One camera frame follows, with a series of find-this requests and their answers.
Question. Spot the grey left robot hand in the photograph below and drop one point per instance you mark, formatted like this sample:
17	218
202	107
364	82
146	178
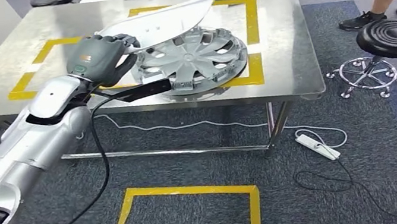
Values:
98	59

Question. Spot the white curved plastic part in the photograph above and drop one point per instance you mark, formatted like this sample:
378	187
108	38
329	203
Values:
164	22

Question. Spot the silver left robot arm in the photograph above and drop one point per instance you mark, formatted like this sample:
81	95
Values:
40	144

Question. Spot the yellow tape on workbench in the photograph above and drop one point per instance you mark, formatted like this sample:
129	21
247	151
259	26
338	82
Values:
251	19

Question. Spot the steel workbench table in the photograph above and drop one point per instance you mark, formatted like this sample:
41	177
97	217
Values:
285	53

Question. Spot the silver wheel hubcap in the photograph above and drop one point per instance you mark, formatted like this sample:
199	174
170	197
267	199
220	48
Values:
194	62

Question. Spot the yellow floor tape square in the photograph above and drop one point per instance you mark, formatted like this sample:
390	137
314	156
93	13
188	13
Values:
254	213

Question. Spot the white power strip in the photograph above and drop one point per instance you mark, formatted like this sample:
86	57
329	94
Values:
317	147

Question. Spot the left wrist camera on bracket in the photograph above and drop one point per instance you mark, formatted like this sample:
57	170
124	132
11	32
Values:
147	90

